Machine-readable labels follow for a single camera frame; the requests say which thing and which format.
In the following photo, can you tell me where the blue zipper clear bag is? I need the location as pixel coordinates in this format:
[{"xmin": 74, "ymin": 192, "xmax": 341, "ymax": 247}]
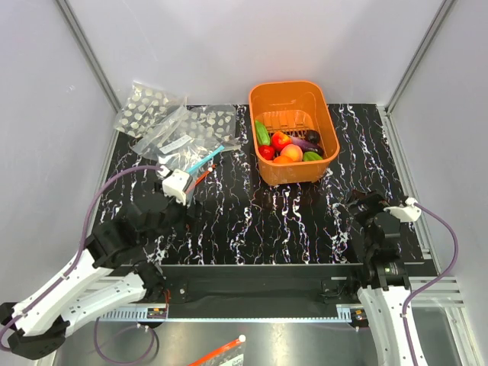
[{"xmin": 132, "ymin": 106, "xmax": 241, "ymax": 171}]

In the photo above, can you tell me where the purple eggplant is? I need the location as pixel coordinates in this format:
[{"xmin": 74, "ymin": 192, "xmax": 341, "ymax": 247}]
[{"xmin": 291, "ymin": 136, "xmax": 324, "ymax": 157}]

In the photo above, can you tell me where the peach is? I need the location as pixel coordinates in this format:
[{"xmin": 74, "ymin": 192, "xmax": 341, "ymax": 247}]
[{"xmin": 281, "ymin": 143, "xmax": 303, "ymax": 162}]

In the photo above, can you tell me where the orange plastic basket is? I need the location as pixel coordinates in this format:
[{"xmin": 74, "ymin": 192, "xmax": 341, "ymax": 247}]
[{"xmin": 249, "ymin": 80, "xmax": 340, "ymax": 186}]

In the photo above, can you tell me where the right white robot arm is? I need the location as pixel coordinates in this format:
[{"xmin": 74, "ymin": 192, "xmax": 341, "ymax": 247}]
[{"xmin": 346, "ymin": 190, "xmax": 427, "ymax": 365}]

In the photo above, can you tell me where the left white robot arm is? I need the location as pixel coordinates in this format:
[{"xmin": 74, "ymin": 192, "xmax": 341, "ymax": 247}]
[{"xmin": 1, "ymin": 171, "xmax": 197, "ymax": 360}]

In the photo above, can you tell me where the red zipper clear bag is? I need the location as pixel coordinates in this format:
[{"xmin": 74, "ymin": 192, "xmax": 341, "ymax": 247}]
[{"xmin": 185, "ymin": 164, "xmax": 217, "ymax": 207}]

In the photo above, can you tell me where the dotted clear bag far left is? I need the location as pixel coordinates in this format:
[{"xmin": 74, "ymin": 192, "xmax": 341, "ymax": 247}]
[{"xmin": 113, "ymin": 82, "xmax": 188, "ymax": 138}]

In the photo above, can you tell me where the dotted clear bag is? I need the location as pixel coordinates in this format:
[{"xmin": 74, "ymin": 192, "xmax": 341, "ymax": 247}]
[
  {"xmin": 113, "ymin": 82, "xmax": 188, "ymax": 138},
  {"xmin": 179, "ymin": 104, "xmax": 236, "ymax": 143}
]

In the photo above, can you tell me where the dotted clear bag middle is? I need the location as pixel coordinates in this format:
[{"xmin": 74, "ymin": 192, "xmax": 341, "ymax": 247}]
[{"xmin": 179, "ymin": 104, "xmax": 236, "ymax": 143}]

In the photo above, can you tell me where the red zipper bag foreground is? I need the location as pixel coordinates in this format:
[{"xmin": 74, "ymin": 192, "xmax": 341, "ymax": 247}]
[{"xmin": 190, "ymin": 335, "xmax": 246, "ymax": 366}]

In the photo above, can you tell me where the green star fruit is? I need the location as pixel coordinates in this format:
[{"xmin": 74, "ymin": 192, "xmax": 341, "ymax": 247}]
[{"xmin": 303, "ymin": 151, "xmax": 323, "ymax": 162}]

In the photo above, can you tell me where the dark purple plum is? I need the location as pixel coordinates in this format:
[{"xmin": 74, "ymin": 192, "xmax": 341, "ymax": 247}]
[{"xmin": 305, "ymin": 130, "xmax": 321, "ymax": 144}]

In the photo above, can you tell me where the orange fruit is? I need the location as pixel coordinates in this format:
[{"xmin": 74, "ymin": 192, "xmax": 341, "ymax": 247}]
[{"xmin": 273, "ymin": 156, "xmax": 294, "ymax": 165}]

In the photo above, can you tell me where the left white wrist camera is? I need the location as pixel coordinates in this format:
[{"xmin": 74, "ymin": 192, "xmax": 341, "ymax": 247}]
[{"xmin": 156, "ymin": 165, "xmax": 195, "ymax": 207}]

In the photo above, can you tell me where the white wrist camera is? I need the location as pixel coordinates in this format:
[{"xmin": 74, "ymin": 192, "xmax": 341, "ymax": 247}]
[
  {"xmin": 156, "ymin": 165, "xmax": 195, "ymax": 207},
  {"xmin": 384, "ymin": 197, "xmax": 422, "ymax": 223}
]

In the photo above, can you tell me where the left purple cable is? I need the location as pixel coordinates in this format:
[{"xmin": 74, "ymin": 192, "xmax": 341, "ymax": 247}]
[{"xmin": 0, "ymin": 164, "xmax": 163, "ymax": 363}]

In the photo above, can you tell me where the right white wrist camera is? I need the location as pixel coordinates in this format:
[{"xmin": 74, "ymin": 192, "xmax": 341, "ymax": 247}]
[{"xmin": 384, "ymin": 197, "xmax": 422, "ymax": 223}]

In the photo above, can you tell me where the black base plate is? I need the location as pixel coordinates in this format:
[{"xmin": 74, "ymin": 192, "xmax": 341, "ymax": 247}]
[{"xmin": 143, "ymin": 264, "xmax": 372, "ymax": 320}]

